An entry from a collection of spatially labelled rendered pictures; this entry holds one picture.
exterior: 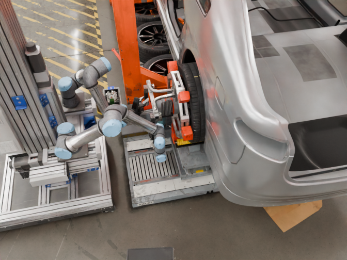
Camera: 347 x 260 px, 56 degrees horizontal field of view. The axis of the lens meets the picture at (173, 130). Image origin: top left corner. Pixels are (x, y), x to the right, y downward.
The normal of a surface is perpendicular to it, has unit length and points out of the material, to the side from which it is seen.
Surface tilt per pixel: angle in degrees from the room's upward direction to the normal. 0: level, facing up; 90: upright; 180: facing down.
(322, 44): 6
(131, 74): 90
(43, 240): 0
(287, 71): 2
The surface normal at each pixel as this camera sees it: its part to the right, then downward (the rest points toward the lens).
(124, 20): 0.21, 0.74
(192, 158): 0.00, -0.65
